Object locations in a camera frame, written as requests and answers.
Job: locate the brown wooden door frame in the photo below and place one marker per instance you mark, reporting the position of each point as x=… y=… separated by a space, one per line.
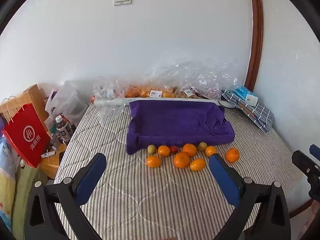
x=256 y=35

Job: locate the long white board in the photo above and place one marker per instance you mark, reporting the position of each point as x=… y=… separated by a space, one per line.
x=112 y=102

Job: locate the yellow-green plum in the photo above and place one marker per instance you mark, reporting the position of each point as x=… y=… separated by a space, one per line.
x=151 y=149
x=202 y=146

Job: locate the small red fruit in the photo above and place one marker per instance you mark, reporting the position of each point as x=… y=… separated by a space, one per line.
x=174 y=150

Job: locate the wooden chair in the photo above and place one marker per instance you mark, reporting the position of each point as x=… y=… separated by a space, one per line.
x=32 y=97

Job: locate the colourful printed blanket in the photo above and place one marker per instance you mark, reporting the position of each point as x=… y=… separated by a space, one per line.
x=6 y=180

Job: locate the striped grey quilt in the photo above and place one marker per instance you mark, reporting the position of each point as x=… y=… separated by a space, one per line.
x=140 y=195

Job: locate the white plastic bag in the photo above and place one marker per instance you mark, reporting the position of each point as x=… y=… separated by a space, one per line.
x=65 y=100

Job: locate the large crumpled clear plastic bag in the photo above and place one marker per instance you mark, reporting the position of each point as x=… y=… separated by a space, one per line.
x=200 y=77

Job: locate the dark label drink bottle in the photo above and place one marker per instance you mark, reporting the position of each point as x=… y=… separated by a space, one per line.
x=63 y=130

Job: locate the red paper bag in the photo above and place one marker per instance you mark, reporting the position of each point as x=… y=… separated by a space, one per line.
x=25 y=135

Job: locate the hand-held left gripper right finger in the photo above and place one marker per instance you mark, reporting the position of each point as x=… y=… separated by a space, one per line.
x=225 y=180

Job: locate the small crumpled clear plastic bag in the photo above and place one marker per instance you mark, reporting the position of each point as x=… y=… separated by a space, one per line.
x=107 y=97

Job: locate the light green cloth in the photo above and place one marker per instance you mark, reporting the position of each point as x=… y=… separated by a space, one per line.
x=25 y=180

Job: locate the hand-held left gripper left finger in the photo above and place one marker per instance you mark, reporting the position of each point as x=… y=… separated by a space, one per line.
x=91 y=177

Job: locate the blue white tissue pack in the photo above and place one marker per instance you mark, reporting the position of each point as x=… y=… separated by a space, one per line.
x=246 y=95

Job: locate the bag of oranges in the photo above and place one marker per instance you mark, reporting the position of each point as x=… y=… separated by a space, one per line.
x=147 y=91

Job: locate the oblong orange mandarin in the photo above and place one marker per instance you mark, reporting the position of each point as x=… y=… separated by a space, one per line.
x=197 y=164

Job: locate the blue checkered cloth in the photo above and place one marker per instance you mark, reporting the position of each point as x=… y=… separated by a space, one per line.
x=260 y=116

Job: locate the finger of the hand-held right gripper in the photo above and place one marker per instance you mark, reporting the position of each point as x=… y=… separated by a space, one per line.
x=303 y=162
x=315 y=150

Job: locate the bag of brown fruit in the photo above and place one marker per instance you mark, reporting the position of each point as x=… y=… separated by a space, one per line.
x=186 y=93

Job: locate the purple towel covered tray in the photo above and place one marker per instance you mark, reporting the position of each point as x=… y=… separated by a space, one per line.
x=175 y=122

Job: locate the orange wooden side table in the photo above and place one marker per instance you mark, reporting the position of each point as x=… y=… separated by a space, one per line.
x=52 y=163

